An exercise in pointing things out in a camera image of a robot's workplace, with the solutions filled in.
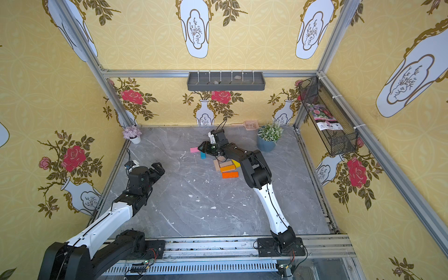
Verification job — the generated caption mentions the amber orange wooden block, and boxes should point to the amber orange wooden block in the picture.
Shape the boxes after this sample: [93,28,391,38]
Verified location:
[220,164,236,173]

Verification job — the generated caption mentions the yellow wooden block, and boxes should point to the yellow wooden block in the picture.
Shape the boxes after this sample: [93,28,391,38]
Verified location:
[232,160,241,168]

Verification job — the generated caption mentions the red orange wooden block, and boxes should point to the red orange wooden block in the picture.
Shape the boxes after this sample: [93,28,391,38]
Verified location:
[222,171,239,179]

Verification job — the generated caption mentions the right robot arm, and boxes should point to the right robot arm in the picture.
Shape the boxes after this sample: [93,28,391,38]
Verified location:
[198,129,296,254]

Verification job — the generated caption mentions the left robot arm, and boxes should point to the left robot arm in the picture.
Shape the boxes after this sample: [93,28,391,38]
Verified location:
[38,162,165,280]

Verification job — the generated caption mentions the natural wooden block left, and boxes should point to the natural wooden block left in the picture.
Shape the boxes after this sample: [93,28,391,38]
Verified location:
[213,160,221,172]

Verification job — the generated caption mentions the natural wooden block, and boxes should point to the natural wooden block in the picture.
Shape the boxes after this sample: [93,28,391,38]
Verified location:
[213,160,221,172]
[219,161,233,168]

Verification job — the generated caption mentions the natural wooden block middle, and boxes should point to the natural wooden block middle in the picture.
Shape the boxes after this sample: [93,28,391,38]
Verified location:
[219,161,233,168]

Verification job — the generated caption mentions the blue flower pot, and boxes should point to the blue flower pot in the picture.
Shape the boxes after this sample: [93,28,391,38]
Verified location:
[257,136,276,152]

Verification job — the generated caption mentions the small white pot purple flowers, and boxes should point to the small white pot purple flowers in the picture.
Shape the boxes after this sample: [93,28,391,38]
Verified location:
[122,126,142,144]

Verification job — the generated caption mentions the green artificial plant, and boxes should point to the green artificial plant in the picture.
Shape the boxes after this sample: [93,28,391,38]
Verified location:
[258,122,284,142]

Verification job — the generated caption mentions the grey wall shelf tray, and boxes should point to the grey wall shelf tray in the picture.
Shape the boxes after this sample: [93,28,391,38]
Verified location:
[187,71,266,92]

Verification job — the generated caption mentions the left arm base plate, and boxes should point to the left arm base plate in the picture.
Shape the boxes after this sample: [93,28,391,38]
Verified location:
[141,239,166,260]

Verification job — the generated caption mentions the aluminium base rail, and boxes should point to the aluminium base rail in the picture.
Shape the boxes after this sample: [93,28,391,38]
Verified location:
[101,234,359,279]

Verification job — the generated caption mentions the packet in wire basket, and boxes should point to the packet in wire basket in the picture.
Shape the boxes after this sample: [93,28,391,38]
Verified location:
[307,104,343,131]

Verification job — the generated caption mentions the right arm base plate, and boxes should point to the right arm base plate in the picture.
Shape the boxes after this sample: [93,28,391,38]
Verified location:
[253,238,306,257]

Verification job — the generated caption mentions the black wire basket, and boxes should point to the black wire basket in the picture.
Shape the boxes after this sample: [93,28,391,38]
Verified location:
[298,78,358,156]

